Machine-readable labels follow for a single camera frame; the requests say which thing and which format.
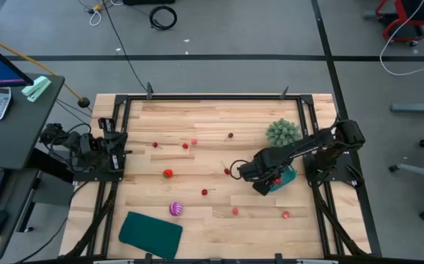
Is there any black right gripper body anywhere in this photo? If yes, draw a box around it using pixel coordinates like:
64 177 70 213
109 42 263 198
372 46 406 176
239 158 282 183

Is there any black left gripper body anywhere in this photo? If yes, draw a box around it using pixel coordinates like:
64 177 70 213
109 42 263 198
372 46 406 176
98 117 125 173

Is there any teal plastic container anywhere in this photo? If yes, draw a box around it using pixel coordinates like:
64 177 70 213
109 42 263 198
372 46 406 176
269 164 298 193

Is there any purple white striped onion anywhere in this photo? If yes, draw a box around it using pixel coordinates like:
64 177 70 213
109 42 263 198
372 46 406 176
168 201 183 217

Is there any green succulent plant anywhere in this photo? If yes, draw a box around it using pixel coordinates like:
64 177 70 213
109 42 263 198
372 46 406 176
264 117 303 148

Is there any dark green folded cloth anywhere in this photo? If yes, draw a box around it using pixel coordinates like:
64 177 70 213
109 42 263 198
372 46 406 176
117 210 184 261

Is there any black side desk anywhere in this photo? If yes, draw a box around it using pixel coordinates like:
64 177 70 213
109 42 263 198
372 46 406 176
0 73 66 172

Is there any mint green stapler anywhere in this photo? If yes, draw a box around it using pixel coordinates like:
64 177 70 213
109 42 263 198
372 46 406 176
21 76 52 103

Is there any grey lower desk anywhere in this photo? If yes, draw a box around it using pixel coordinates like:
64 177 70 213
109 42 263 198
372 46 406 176
0 166 73 262

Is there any black floor box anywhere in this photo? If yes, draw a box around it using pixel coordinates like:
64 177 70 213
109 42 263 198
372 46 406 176
122 0 177 6

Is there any grey desk foot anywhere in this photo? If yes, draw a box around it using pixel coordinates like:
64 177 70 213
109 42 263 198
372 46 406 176
390 95 424 114

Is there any red black cart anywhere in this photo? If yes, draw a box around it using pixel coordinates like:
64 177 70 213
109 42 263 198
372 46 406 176
362 0 424 47

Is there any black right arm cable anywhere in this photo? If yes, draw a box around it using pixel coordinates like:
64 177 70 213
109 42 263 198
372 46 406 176
229 158 251 181

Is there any black floor cable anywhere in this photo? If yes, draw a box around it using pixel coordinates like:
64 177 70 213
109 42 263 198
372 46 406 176
100 0 150 93

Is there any coiled black cable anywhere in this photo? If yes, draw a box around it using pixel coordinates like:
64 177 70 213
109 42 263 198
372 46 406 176
148 4 178 32

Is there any white looped cable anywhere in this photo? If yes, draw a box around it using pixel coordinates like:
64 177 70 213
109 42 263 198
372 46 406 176
88 9 103 27

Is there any white floor cable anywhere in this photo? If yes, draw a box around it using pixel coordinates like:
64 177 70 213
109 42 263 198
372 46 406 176
379 0 424 77

